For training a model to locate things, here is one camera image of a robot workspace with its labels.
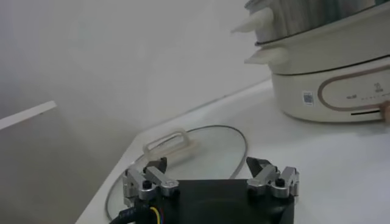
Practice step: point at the cream electric cooker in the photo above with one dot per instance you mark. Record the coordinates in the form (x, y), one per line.
(335, 54)

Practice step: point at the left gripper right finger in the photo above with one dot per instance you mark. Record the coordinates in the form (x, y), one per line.
(265, 178)

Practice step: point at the round glass pot lid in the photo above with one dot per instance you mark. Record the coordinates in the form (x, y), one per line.
(210, 152)

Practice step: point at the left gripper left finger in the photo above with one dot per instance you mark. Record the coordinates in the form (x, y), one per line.
(152, 176)

